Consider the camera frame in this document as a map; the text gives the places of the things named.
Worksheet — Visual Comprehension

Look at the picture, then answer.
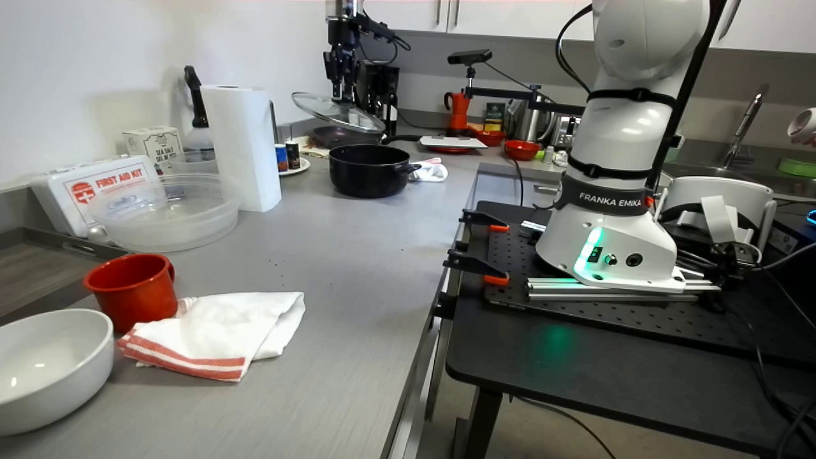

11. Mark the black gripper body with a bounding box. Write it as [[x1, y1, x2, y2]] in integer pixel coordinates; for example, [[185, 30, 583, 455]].
[[325, 16, 366, 84]]

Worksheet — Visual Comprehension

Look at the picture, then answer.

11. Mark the glass lid with black knob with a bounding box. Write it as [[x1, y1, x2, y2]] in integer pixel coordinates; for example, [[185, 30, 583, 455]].
[[291, 91, 386, 132]]

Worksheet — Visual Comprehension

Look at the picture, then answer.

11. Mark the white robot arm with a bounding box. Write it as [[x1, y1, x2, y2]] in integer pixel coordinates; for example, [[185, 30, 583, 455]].
[[537, 0, 714, 292]]

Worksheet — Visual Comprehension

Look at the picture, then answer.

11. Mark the black cooking pot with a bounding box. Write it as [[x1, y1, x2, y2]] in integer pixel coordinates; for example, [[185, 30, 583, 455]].
[[330, 146, 416, 199]]

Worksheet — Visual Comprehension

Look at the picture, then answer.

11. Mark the steel pot in background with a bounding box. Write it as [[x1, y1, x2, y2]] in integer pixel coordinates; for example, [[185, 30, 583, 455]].
[[512, 97, 553, 139]]

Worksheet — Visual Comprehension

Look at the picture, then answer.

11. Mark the dark spice jar white cap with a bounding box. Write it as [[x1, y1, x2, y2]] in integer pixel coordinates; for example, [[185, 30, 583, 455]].
[[285, 139, 302, 167]]

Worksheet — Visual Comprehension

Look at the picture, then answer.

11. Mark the white round plate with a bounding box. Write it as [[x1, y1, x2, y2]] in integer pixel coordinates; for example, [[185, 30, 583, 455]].
[[278, 157, 311, 177]]

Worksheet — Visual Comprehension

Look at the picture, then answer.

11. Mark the blue spice jar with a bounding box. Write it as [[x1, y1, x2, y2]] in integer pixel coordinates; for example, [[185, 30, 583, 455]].
[[275, 143, 289, 171]]

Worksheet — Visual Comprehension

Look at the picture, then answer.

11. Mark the white plate with red rim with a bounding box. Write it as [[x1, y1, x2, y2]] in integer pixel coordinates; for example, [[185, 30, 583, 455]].
[[418, 135, 488, 152]]

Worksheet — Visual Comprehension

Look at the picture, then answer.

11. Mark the red kettle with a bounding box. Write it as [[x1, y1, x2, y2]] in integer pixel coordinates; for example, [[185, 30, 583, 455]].
[[445, 91, 469, 135]]

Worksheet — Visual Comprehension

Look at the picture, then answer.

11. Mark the white paper towel roll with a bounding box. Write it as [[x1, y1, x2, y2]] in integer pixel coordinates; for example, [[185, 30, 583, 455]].
[[203, 84, 282, 212]]

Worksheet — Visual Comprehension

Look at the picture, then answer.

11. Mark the spray bottle with black trigger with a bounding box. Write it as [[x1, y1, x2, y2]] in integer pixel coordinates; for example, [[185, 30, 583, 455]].
[[181, 64, 214, 167]]

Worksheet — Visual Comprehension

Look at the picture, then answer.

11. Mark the red bowl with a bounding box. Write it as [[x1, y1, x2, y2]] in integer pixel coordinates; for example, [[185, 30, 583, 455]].
[[502, 139, 540, 161]]

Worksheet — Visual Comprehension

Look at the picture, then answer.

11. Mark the white power outlet cube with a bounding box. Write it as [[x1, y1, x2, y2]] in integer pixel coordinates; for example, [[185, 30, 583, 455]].
[[124, 124, 185, 174]]

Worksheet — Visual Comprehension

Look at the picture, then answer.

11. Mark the upper black orange clamp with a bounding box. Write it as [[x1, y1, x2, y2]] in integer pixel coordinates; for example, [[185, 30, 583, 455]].
[[460, 209, 512, 232]]

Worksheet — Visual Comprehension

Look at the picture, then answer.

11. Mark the black orange clamp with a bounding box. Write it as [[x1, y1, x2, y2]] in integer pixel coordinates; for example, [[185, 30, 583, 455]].
[[460, 209, 512, 232], [445, 250, 512, 287]]

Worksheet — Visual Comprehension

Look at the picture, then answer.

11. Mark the clear plastic container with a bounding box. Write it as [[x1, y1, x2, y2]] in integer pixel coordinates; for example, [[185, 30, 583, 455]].
[[87, 174, 241, 253]]

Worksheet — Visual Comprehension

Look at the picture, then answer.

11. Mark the lower black orange clamp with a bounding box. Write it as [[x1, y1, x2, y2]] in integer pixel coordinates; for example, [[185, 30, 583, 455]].
[[445, 250, 512, 287]]

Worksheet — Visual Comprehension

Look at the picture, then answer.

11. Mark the white first aid kit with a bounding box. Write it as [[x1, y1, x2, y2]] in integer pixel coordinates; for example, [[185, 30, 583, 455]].
[[32, 156, 158, 236]]

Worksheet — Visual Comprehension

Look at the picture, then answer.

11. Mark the red cup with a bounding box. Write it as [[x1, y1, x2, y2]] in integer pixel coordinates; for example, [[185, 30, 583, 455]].
[[83, 253, 180, 334]]

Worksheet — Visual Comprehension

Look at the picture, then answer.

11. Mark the sink faucet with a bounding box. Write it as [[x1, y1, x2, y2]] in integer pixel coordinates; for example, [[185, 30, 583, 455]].
[[723, 81, 770, 167]]

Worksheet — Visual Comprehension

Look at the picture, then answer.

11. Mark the white bowl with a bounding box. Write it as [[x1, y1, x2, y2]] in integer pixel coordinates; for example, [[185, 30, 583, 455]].
[[0, 309, 115, 435]]

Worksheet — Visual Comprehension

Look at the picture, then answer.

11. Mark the black perforated robot table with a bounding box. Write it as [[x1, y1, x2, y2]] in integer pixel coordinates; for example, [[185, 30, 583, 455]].
[[445, 199, 816, 455]]

